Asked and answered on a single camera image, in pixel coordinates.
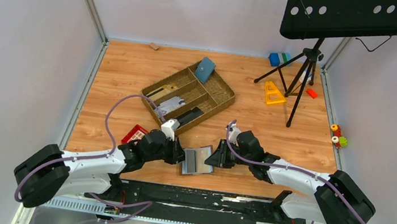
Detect brown leather card holder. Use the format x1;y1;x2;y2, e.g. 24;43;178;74
180;145;214;176

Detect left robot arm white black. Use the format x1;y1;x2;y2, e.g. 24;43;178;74
14;129;185;208

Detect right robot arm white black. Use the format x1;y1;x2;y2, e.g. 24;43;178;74
204;125;376;224

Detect silver grey card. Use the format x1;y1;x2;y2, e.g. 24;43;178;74
155;96;186;116

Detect black card in basket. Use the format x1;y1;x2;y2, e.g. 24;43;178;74
176;107;204;129

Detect gold credit card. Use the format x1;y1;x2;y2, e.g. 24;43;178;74
146;83;178;101

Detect blue leather card holder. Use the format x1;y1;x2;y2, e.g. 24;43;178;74
193;57;216;83

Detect red plastic block tray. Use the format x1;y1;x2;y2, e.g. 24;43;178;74
121;124;148;144

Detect yellow triangular toy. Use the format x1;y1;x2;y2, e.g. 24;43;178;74
264;81;287;106

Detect woven divided basket tray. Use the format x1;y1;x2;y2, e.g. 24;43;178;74
141;62;236;136

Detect small red block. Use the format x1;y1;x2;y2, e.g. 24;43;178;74
306;88;318;99

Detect blue green white blocks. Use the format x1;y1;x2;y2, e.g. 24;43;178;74
268;52;291;67

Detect orange green toy pieces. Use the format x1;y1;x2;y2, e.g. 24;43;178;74
330;124;348;149

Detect small cardboard piece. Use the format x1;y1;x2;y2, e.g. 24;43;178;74
149;43;159;51

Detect black music stand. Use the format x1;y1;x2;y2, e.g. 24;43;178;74
271;0;397;127

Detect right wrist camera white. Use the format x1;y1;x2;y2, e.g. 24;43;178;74
226;123;241;145

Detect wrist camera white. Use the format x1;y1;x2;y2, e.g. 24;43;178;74
161;119;180;141
226;123;241;145

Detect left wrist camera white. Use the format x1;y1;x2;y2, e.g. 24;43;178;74
161;119;180;141

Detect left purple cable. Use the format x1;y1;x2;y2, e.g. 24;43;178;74
11;81;169;224

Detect white cable duct rail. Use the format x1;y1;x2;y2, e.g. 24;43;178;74
46;195;274;224

